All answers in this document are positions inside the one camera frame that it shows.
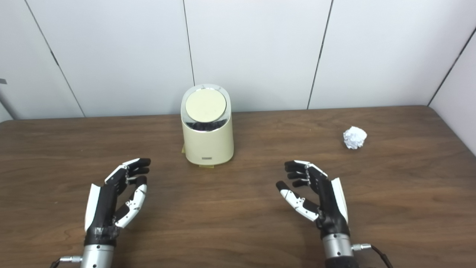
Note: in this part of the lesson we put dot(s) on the white and black left hand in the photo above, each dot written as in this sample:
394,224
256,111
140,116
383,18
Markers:
100,208

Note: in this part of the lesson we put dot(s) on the white and black right hand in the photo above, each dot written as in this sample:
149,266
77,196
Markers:
331,208

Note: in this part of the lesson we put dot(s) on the white paper ball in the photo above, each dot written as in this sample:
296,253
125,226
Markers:
354,137

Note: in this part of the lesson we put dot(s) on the cream-colored trash bin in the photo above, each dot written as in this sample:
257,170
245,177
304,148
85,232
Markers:
208,143

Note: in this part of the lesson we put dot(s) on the cream round bin lid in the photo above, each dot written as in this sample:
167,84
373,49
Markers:
205,105

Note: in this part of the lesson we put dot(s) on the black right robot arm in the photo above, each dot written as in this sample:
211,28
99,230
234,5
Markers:
337,251

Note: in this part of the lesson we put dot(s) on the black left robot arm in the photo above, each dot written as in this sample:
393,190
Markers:
96,257

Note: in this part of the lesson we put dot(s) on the yellow tape under bin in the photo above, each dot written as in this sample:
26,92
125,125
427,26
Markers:
206,166

